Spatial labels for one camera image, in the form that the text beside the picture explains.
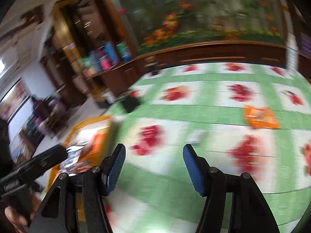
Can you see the left hand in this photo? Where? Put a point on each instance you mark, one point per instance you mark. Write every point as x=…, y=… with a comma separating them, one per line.
x=17, y=220

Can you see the orange cracker packet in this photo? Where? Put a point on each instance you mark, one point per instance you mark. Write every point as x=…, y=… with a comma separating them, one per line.
x=91, y=153

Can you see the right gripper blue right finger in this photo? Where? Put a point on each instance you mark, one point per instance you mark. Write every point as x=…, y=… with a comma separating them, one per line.
x=207, y=180

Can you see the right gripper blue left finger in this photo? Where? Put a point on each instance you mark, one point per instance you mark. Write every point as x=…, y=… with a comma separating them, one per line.
x=111, y=169

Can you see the blue bottle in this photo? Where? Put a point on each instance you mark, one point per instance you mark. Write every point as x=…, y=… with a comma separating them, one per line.
x=112, y=55

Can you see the flower painting glass panel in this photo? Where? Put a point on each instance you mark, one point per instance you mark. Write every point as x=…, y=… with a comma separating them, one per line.
x=158, y=24

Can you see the black cylindrical container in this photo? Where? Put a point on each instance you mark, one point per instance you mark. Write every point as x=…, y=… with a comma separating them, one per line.
x=129, y=103

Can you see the green floral tablecloth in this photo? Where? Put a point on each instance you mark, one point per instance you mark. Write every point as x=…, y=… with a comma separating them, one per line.
x=203, y=104

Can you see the orange snack sachet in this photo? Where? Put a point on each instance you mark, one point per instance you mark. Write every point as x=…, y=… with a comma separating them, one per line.
x=260, y=117

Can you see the small black container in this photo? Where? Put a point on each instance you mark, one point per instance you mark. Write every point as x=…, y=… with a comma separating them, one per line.
x=153, y=70

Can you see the pink bottle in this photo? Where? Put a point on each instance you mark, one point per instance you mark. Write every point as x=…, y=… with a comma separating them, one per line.
x=105, y=63

